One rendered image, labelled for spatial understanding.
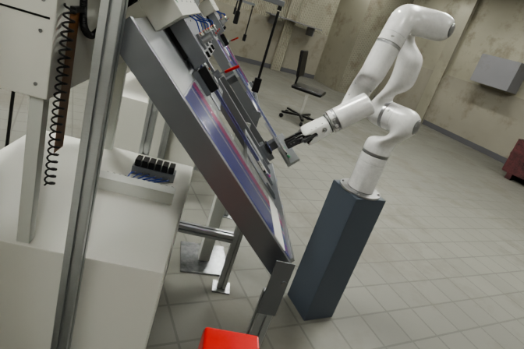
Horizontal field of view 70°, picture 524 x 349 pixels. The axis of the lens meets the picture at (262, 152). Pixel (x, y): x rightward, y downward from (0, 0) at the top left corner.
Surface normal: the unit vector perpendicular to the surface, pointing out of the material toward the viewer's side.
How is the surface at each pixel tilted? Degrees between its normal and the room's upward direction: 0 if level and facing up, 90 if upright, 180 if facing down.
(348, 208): 90
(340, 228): 90
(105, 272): 90
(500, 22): 90
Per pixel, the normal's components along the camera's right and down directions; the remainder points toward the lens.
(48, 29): 0.06, 0.36
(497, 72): -0.87, -0.10
